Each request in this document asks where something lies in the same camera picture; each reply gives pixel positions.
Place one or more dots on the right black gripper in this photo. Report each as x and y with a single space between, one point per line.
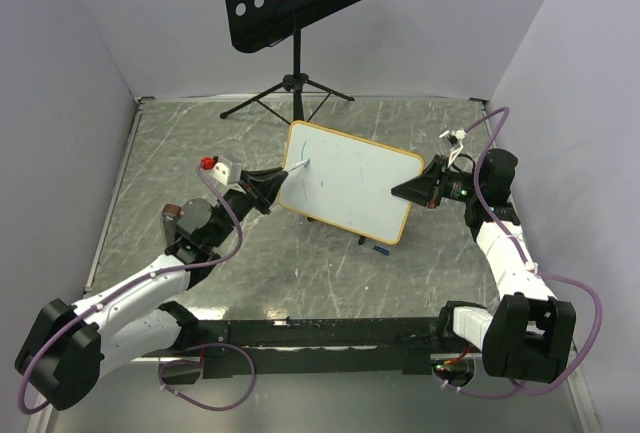
423 189

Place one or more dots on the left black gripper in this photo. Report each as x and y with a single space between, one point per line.
260 188

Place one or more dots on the white marker pen body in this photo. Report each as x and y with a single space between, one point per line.
298 165

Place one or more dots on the orange framed whiteboard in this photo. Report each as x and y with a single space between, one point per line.
347 183

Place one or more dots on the blue marker cap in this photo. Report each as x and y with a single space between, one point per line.
381 250

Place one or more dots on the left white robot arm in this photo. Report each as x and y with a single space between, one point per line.
71 346

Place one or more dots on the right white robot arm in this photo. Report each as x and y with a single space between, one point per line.
529 336

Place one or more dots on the brown eraser holder block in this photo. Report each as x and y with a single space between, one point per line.
170 216

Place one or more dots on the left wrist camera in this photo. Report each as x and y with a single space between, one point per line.
226 170

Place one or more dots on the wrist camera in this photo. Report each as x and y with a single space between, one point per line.
226 170
455 140

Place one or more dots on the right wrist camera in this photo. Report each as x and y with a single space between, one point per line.
455 140

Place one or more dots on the wire whiteboard easel stand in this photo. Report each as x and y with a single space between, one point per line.
361 239

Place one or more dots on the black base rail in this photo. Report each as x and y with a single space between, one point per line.
309 346

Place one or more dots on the right aluminium frame rail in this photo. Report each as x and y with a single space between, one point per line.
572 375

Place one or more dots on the aluminium frame rail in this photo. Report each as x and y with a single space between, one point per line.
572 375
41 420

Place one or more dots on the left aluminium frame rail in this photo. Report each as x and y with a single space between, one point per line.
41 420

